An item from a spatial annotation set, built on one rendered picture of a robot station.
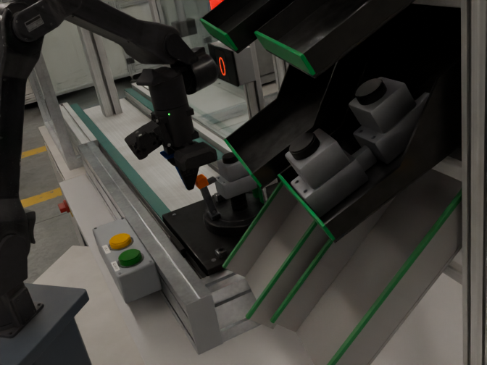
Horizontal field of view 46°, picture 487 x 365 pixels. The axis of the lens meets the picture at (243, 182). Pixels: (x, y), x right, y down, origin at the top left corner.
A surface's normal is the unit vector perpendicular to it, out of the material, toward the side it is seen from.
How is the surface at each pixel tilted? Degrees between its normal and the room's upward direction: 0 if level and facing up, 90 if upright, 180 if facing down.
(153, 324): 0
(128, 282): 90
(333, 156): 90
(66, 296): 0
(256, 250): 90
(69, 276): 0
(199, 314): 90
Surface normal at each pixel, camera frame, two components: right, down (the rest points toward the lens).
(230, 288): 0.43, 0.33
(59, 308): -0.17, -0.89
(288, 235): -0.79, -0.44
